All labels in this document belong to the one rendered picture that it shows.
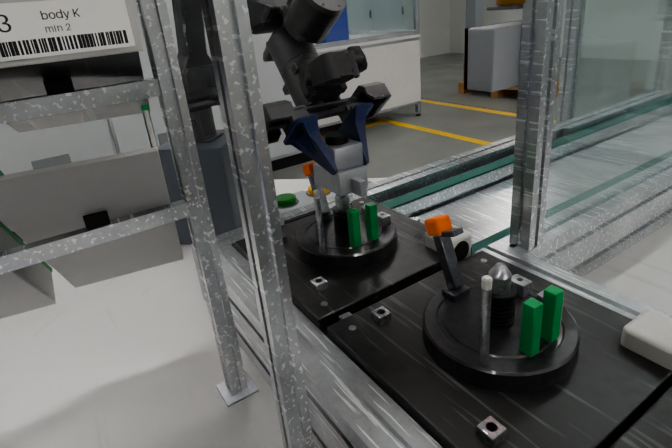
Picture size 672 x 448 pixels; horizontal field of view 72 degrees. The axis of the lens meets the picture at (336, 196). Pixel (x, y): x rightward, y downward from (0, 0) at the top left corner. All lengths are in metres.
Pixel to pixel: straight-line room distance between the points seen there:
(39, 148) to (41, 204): 3.11
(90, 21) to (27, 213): 0.23
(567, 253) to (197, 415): 0.53
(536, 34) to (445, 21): 10.93
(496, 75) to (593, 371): 0.32
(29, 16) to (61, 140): 3.29
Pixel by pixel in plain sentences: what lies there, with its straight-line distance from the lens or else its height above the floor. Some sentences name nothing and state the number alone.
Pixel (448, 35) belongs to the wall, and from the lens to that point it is 11.60.
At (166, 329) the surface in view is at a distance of 0.76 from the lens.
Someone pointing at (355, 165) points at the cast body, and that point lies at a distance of 0.59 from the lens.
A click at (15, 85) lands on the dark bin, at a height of 1.24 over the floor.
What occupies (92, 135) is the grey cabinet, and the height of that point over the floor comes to 0.61.
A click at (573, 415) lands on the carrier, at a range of 0.44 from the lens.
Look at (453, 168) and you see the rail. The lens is 0.96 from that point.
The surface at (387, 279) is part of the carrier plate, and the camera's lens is 0.57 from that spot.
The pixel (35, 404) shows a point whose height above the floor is 0.86.
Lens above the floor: 1.28
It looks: 22 degrees down
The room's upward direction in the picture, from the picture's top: 6 degrees counter-clockwise
